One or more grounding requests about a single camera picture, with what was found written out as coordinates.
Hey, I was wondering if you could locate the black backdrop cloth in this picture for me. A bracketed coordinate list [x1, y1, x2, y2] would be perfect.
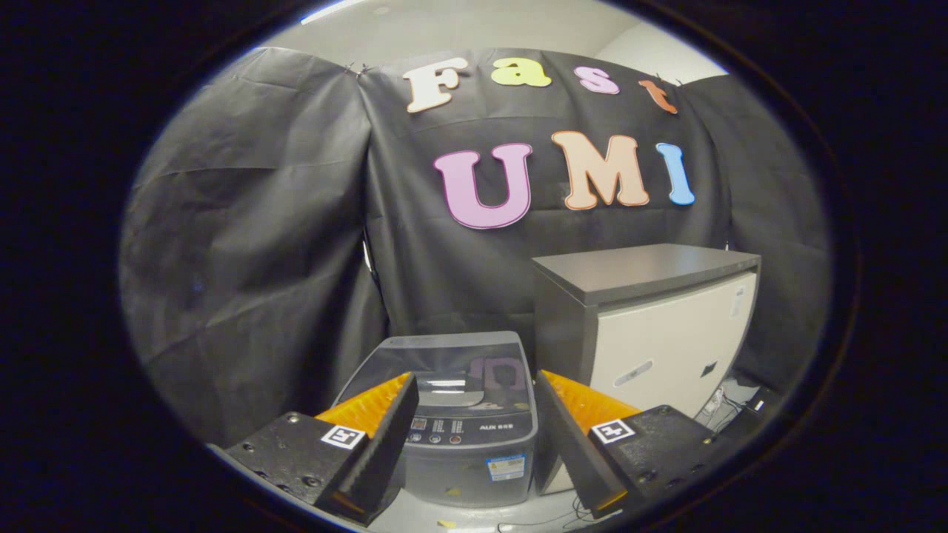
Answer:
[118, 46, 830, 445]

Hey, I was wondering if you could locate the grey washing machine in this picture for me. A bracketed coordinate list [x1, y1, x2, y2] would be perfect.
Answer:
[331, 331, 539, 508]

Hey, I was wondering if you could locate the bundle of floor cables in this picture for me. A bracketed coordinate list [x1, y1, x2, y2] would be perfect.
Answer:
[696, 376, 750, 434]

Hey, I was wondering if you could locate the thin black floor cable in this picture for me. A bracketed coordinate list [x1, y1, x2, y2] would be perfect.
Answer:
[496, 496, 593, 533]

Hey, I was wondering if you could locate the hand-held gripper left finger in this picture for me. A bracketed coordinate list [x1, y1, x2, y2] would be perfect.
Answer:
[222, 372, 420, 525]

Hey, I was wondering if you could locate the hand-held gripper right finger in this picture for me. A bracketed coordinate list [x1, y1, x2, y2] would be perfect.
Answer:
[535, 370, 730, 519]

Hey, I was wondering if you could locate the black box device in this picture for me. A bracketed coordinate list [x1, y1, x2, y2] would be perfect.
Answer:
[744, 385, 784, 417]

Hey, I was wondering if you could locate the grey cabinet with beige door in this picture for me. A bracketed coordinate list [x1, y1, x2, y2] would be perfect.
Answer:
[532, 244, 762, 495]

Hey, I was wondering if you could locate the dark hanging cable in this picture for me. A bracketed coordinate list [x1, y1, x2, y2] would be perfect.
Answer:
[361, 226, 387, 301]

